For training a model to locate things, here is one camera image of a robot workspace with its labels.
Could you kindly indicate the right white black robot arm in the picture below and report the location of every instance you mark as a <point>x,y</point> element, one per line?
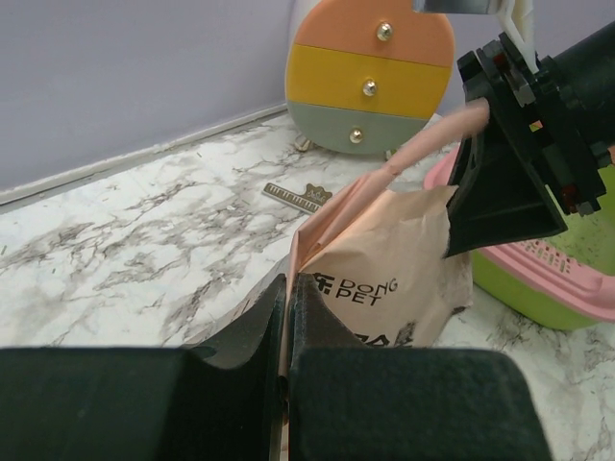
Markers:
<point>539,157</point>

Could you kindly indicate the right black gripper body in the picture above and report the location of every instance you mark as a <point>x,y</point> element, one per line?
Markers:
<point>553,119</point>

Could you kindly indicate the pink green litter box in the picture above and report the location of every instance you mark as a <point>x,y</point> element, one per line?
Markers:
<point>562,282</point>

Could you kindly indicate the metal bag sealing clip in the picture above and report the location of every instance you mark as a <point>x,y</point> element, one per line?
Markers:
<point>313,198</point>

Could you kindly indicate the grey metal litter scoop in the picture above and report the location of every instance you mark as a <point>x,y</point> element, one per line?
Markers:
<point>457,6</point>

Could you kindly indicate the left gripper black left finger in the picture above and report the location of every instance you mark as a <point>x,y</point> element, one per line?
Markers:
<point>218,400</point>

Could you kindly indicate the pink cat litter bag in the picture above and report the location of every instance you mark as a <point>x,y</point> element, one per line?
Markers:
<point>379,257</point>

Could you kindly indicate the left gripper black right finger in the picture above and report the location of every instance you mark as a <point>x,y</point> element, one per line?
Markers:
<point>348,401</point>

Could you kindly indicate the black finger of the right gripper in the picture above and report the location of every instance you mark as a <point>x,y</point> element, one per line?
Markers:
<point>498,199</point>

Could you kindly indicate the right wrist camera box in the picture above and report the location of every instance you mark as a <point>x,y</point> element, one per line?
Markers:
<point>517,21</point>

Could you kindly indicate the round pastel drawer cabinet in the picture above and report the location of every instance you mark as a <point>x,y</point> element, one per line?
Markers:
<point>363,77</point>

